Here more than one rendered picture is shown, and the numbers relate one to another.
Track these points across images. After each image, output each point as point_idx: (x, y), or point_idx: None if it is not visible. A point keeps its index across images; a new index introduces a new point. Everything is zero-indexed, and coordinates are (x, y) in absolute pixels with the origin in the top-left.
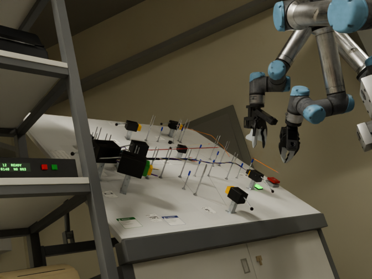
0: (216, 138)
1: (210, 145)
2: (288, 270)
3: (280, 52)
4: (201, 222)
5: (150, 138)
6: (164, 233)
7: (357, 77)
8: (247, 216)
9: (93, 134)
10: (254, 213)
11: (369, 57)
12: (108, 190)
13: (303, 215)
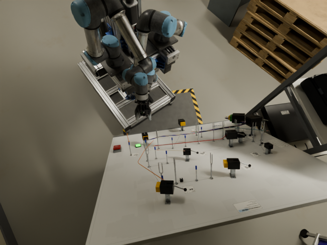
0: (148, 147)
1: (113, 196)
2: None
3: (144, 51)
4: (203, 125)
5: (204, 183)
6: (222, 121)
7: (101, 55)
8: (174, 130)
9: (268, 171)
10: (167, 131)
11: (117, 41)
12: (245, 130)
13: (131, 134)
